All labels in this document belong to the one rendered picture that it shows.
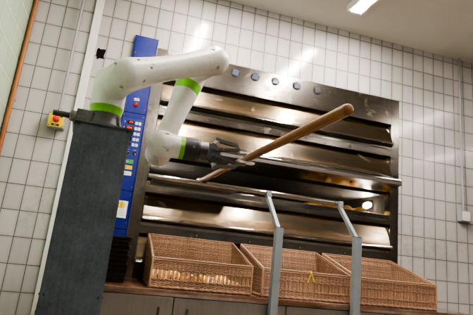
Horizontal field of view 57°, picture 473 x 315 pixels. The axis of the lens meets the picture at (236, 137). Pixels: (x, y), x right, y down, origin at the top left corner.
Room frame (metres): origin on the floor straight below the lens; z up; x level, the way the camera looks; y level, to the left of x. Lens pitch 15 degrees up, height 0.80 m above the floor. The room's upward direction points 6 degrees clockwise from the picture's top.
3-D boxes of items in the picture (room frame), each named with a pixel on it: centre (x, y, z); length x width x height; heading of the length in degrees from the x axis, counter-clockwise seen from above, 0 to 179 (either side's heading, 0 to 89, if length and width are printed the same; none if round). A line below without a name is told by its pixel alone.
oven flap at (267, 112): (3.01, -0.33, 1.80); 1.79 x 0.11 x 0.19; 105
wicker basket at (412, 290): (2.90, -0.99, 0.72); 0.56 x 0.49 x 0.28; 105
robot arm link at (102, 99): (1.62, 0.51, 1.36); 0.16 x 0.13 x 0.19; 35
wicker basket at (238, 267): (2.60, 0.16, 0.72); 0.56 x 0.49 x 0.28; 104
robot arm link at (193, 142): (1.68, 0.18, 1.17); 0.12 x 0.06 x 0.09; 15
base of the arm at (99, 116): (1.61, 0.57, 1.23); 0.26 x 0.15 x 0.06; 109
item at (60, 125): (2.58, 1.11, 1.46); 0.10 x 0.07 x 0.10; 105
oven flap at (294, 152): (3.01, -0.33, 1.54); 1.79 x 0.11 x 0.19; 105
